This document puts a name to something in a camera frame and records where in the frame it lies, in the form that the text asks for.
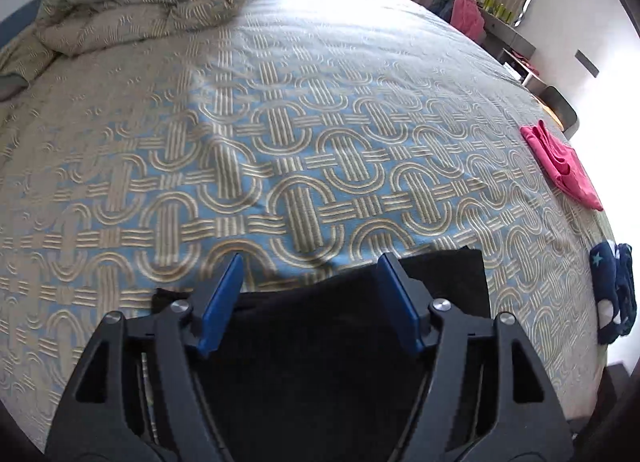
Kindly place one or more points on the row of green bottles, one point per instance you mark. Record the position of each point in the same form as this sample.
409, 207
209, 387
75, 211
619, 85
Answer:
495, 6

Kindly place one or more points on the dark wall switch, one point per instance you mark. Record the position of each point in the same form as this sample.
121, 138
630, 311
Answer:
586, 62

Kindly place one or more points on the navy star-printed cloth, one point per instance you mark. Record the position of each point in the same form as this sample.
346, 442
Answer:
612, 292

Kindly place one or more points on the black pants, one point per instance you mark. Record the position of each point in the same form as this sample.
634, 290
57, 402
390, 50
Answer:
320, 342

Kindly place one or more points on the patterned blue beige bedspread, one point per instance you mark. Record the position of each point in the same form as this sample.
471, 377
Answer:
300, 142

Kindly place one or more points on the pink folded cloth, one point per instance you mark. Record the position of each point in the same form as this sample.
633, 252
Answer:
565, 167

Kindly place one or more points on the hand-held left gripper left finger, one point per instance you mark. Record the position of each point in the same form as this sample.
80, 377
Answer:
222, 302

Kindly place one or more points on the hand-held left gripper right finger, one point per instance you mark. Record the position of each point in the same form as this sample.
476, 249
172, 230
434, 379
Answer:
400, 302

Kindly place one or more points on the blue headboard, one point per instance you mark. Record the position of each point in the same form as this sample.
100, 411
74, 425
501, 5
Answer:
15, 22

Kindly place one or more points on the red garment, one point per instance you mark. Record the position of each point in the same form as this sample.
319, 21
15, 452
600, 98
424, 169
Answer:
467, 17

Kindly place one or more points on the grey desk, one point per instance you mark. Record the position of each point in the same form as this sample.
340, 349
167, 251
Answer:
505, 32

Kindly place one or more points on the grey chair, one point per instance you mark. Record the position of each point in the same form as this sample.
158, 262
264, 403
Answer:
562, 105

